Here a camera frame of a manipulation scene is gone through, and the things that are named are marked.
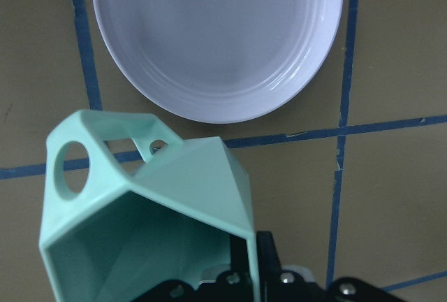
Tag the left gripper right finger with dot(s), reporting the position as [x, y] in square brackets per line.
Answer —
[269, 265]

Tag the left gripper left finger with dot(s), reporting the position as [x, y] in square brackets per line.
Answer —
[230, 285]

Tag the mint green faceted cup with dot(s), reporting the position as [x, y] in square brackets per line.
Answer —
[129, 204]

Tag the lavender round plate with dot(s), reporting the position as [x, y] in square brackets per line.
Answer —
[219, 61]

